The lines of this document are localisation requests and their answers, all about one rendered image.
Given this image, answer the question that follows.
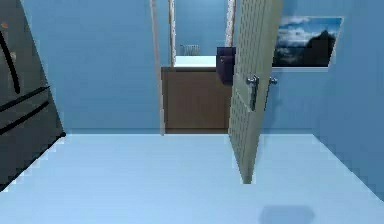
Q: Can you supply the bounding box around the beige room door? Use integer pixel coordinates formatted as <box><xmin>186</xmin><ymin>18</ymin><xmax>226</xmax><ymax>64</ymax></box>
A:
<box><xmin>227</xmin><ymin>0</ymin><xmax>284</xmax><ymax>185</ymax></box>

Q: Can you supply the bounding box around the dark grey fridge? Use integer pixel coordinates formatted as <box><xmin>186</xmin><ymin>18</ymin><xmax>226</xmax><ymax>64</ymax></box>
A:
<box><xmin>0</xmin><ymin>0</ymin><xmax>67</xmax><ymax>193</ymax></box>

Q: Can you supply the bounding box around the black fridge handle bar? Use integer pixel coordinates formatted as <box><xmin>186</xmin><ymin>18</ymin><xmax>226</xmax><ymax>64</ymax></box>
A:
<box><xmin>0</xmin><ymin>30</ymin><xmax>22</xmax><ymax>95</ymax></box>
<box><xmin>0</xmin><ymin>100</ymin><xmax>51</xmax><ymax>136</ymax></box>
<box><xmin>0</xmin><ymin>85</ymin><xmax>51</xmax><ymax>113</ymax></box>

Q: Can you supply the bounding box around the silver door lever handle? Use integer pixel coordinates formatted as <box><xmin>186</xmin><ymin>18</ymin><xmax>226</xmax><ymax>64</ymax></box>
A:
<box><xmin>264</xmin><ymin>76</ymin><xmax>278</xmax><ymax>111</ymax></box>
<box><xmin>246</xmin><ymin>74</ymin><xmax>260</xmax><ymax>112</ymax></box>

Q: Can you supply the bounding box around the framed cloudy sky picture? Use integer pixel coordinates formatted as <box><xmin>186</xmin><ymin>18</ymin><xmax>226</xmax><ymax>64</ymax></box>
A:
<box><xmin>271</xmin><ymin>15</ymin><xmax>345</xmax><ymax>73</ymax></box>

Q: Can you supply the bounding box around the brown cabinet with white top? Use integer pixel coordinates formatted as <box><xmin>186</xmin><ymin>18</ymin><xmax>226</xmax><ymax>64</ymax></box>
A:
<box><xmin>161</xmin><ymin>55</ymin><xmax>233</xmax><ymax>135</ymax></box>

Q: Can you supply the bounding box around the dark blue towel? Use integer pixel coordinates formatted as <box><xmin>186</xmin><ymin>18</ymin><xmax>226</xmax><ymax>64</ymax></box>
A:
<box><xmin>216</xmin><ymin>46</ymin><xmax>237</xmax><ymax>85</ymax></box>

